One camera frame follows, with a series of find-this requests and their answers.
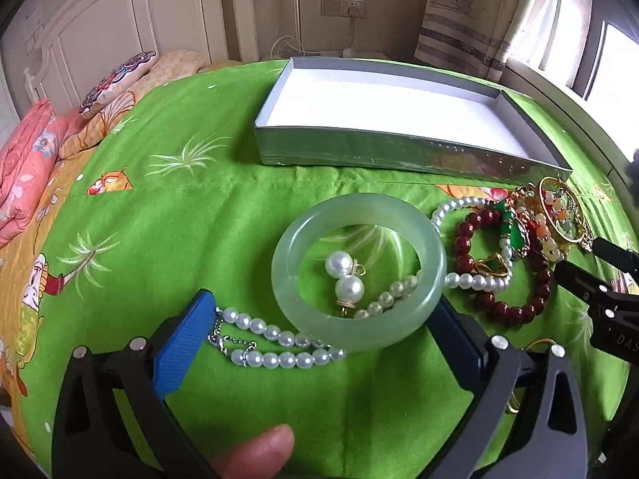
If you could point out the pearl earring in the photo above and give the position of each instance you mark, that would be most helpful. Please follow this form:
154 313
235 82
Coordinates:
335 263
349 289

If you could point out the white headboard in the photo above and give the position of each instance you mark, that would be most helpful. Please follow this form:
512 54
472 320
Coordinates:
100 15

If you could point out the window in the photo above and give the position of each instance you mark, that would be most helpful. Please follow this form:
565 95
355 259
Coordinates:
616 65

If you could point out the pale green jade bangle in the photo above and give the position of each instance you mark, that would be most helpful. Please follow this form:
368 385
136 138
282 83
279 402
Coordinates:
294 319

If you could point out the yellow patterned pillow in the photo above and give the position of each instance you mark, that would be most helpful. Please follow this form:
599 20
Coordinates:
150 85

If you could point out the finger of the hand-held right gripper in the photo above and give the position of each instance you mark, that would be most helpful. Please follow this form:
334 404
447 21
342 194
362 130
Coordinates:
581 282
616 257

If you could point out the person's left hand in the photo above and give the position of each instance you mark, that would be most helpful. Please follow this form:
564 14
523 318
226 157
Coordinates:
254 454

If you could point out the pink floral quilt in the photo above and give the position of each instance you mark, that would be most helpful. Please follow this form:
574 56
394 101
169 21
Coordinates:
27 169

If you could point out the silver cardboard box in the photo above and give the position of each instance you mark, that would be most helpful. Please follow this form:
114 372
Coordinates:
379 105

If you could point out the embroidered pillow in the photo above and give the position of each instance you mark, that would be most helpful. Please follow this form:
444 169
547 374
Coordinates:
117 80

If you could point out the wall switch plate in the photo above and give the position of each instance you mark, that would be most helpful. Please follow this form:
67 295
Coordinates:
331 6

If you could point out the gold bangle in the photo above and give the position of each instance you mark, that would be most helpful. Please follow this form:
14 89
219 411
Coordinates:
574 229

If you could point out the printed striped curtain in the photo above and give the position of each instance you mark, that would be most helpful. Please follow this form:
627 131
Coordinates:
469 15

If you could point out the wall socket plate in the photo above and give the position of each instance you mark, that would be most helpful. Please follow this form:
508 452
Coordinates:
355 6

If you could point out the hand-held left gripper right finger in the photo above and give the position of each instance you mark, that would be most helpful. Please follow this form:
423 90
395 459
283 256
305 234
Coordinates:
459 344

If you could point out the white nightstand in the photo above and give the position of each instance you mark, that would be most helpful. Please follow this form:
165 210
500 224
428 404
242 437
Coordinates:
359 55

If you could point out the green printed bed sheet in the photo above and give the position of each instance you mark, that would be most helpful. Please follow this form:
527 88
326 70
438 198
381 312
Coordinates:
199 209

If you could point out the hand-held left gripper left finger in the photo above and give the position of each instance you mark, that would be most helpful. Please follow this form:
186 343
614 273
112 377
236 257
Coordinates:
184 347

